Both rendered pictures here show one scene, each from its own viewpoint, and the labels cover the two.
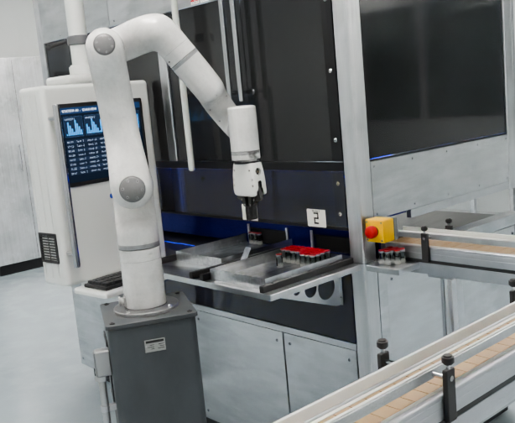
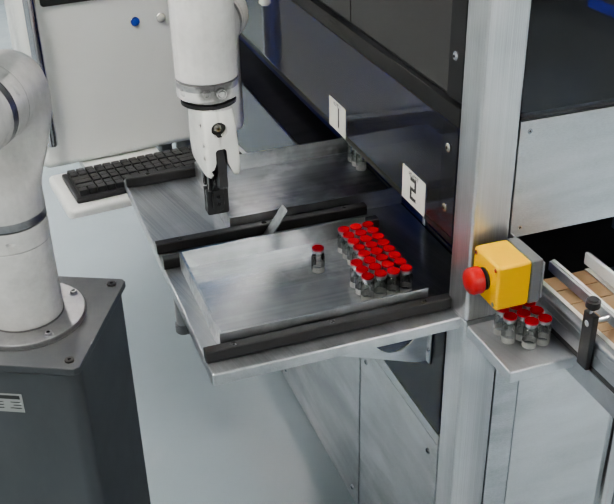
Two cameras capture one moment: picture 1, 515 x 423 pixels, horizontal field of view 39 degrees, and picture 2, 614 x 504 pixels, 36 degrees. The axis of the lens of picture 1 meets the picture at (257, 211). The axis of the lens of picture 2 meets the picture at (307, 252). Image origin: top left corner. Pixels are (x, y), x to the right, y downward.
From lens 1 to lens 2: 1.22 m
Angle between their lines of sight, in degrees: 30
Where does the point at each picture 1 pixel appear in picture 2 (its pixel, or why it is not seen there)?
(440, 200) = not seen: outside the picture
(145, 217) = (13, 170)
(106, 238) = (122, 95)
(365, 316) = (454, 407)
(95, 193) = (100, 17)
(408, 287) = not seen: hidden behind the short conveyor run
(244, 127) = (190, 34)
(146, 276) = (3, 280)
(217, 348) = not seen: hidden behind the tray
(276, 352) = (351, 360)
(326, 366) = (401, 433)
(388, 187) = (565, 174)
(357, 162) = (482, 124)
